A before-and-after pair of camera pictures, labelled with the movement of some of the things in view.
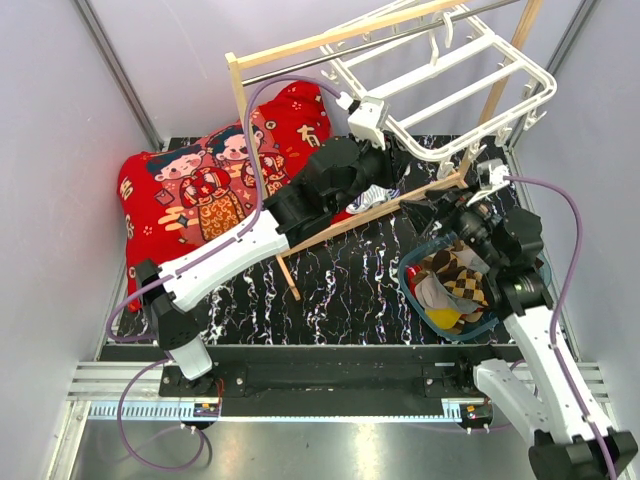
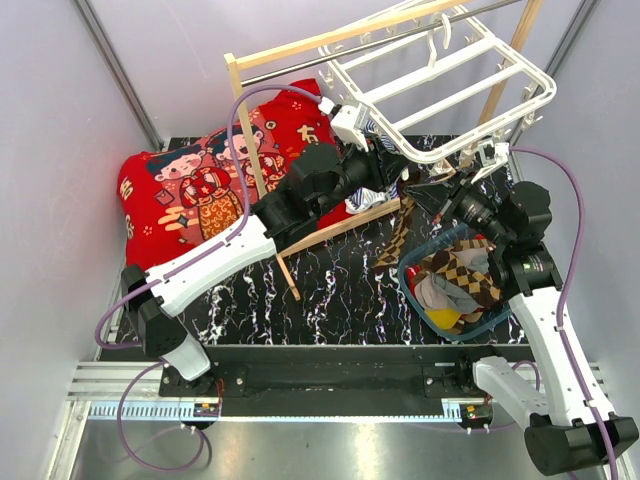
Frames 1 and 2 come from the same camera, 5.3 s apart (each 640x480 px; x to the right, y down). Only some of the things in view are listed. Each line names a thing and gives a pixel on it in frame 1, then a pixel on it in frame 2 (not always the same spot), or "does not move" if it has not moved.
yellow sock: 444,318 does not move
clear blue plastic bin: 444,282 does not move
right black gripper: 443,203 → 442,199
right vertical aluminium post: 570,34 does not move
